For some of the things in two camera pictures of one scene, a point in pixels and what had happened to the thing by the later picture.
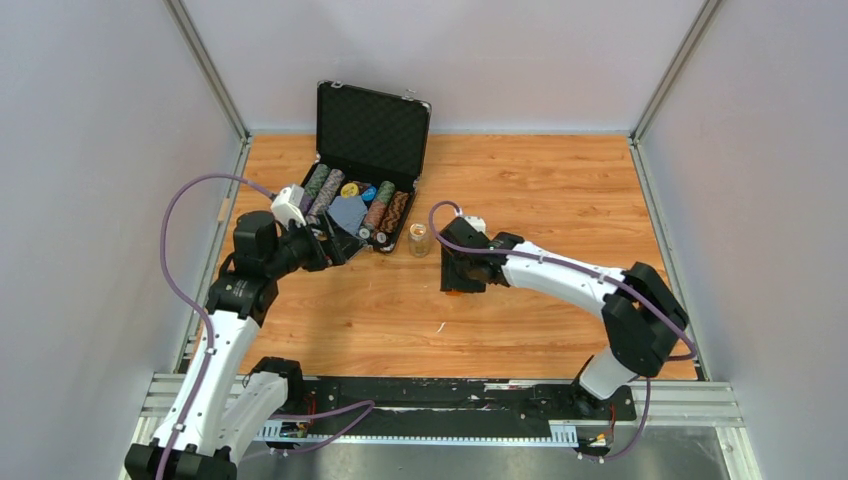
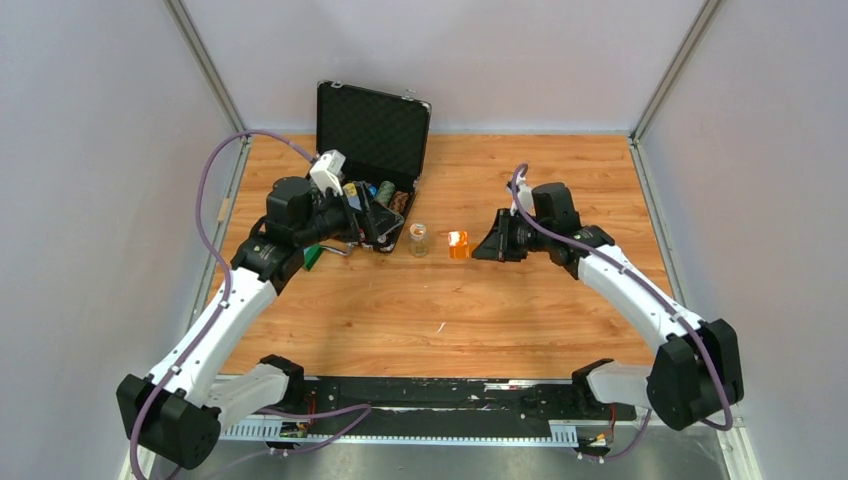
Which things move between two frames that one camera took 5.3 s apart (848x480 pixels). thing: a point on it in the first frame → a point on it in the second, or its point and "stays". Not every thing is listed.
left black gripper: x=338 y=246 → x=372 y=221
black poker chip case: x=370 y=152 stays
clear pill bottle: x=418 y=241 stays
